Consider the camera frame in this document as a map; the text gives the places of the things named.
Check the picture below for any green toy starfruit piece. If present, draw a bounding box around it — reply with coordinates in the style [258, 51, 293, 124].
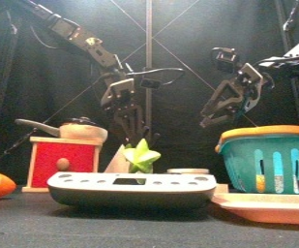
[121, 138, 162, 174]

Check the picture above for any pink toy plate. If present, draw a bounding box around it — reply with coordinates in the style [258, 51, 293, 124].
[212, 192, 299, 226]

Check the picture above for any pale wooden wedge block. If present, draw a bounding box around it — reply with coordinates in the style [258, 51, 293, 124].
[104, 144, 133, 174]

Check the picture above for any teal basket with orange rim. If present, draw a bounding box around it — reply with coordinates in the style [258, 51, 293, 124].
[214, 124, 299, 195]

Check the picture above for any red wooden drawer box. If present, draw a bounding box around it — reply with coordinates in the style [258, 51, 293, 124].
[22, 136, 105, 194]

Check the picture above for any white grey toy scale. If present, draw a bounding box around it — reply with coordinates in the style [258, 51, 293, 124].
[46, 170, 218, 211]

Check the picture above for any small wooden block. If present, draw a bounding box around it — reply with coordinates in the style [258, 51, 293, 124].
[216, 183, 232, 195]

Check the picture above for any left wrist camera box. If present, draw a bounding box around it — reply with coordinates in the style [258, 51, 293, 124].
[140, 77, 162, 90]

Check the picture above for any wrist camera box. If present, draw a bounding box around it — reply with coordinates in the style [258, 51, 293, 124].
[210, 46, 241, 74]
[140, 77, 162, 90]

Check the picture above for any toy pot with grey handle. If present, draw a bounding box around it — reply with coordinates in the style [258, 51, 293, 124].
[14, 116, 109, 143]

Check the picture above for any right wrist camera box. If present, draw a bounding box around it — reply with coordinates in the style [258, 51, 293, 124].
[210, 46, 241, 74]

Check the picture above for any black camera cable loop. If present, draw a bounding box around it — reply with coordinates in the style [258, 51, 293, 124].
[125, 67, 188, 87]

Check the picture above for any vertical metal frame pole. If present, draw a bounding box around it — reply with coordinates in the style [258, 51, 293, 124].
[146, 0, 154, 139]

